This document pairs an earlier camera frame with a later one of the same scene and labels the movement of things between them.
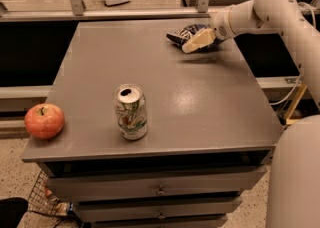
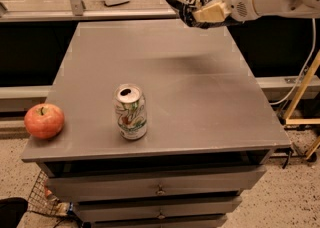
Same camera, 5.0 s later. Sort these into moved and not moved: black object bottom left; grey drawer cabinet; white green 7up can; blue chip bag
Moved: blue chip bag
Not moved: black object bottom left; grey drawer cabinet; white green 7up can
